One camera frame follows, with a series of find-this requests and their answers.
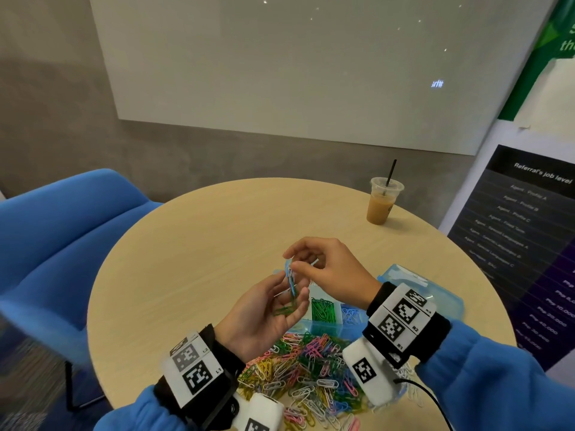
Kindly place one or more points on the person's right hand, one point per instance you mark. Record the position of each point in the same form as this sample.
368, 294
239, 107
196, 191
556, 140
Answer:
341, 269

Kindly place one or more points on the person's left hand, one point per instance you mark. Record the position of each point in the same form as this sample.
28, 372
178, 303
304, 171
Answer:
256, 323

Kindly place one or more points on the green paper clip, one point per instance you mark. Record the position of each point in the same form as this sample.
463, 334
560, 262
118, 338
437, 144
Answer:
286, 308

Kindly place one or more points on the bunch of green paper clips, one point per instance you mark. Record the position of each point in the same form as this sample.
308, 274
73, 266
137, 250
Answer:
324, 310

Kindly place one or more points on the bunch of blue paper clips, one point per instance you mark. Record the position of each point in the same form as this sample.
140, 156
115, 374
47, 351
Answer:
349, 314

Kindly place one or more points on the blue paper clip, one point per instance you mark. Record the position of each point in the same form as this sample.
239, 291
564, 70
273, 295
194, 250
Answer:
291, 278

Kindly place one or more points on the blue compartment organizer box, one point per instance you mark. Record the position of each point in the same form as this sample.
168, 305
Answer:
346, 327

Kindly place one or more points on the pile of coloured paper clips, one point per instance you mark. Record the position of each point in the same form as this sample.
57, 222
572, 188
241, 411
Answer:
305, 377

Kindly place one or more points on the person's left forearm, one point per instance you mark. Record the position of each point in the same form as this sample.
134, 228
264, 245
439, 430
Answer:
157, 408

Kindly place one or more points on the blue transparent box lid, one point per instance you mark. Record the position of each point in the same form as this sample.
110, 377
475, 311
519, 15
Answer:
431, 296

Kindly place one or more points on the iced coffee plastic cup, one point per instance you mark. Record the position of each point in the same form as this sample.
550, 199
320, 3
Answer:
381, 206

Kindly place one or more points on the right wrist marker band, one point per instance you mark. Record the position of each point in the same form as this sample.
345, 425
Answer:
402, 314

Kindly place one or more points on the wrist marker band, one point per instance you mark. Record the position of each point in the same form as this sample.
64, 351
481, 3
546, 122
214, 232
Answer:
193, 368
402, 314

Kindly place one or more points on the left wrist marker band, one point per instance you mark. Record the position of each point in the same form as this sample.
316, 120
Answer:
193, 368

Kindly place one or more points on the round wooden table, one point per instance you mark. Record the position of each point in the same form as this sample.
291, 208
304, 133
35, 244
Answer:
198, 238

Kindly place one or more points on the black drinking straw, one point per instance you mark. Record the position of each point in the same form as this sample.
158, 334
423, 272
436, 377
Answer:
391, 172

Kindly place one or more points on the standing poster banner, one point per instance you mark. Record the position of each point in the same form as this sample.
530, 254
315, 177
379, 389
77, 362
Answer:
530, 238

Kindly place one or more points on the blue upholstered chair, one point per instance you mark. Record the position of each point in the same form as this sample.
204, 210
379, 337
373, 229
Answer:
54, 256

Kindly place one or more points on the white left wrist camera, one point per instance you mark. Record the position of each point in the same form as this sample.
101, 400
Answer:
259, 413

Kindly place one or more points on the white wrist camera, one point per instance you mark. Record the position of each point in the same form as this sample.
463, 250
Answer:
259, 413
366, 370

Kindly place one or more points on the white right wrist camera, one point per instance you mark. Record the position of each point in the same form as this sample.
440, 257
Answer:
366, 370

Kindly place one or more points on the white wall board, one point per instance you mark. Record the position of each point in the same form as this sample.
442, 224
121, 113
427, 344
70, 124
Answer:
323, 67

